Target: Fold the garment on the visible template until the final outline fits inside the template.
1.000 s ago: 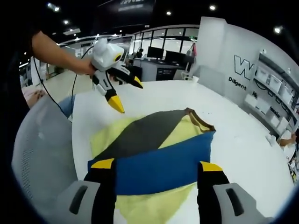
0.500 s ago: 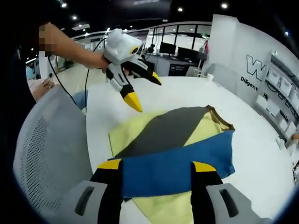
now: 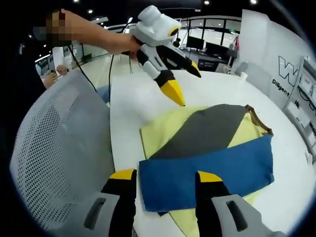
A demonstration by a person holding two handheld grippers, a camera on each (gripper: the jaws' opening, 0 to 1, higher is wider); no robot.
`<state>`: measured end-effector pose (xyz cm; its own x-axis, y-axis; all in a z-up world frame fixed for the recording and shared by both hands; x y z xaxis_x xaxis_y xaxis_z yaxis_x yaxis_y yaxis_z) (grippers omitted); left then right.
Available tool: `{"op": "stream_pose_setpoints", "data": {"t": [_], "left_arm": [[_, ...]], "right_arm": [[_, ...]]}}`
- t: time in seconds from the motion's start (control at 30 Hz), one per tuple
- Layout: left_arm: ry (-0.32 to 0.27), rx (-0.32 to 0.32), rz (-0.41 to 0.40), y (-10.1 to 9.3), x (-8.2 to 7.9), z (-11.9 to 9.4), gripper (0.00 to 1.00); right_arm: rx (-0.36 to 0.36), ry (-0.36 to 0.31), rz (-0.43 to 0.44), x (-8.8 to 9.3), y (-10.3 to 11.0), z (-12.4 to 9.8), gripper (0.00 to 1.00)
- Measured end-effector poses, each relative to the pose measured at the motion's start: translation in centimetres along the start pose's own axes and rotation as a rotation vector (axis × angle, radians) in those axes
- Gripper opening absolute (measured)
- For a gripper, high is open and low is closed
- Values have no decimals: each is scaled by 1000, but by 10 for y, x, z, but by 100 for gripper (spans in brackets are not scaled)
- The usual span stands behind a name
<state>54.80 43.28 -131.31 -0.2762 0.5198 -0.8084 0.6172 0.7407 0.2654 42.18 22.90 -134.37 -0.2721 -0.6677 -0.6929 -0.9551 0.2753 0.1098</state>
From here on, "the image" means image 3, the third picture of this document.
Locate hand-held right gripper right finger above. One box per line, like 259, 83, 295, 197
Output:
195, 170, 287, 237

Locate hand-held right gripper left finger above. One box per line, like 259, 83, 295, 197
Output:
83, 168, 138, 237

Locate yellow grey blue garment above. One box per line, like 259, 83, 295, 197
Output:
138, 103, 275, 237

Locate person's left hand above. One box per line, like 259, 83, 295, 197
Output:
118, 36, 144, 60

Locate black computer monitor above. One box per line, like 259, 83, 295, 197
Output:
205, 41, 229, 59
186, 37, 205, 51

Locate grey chair back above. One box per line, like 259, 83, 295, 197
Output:
234, 61, 249, 75

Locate grey mesh office chair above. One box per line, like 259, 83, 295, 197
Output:
9, 69, 117, 233

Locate grey metal shelf unit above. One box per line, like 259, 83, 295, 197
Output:
283, 56, 316, 158

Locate black cable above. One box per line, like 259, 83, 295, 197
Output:
67, 17, 134, 104

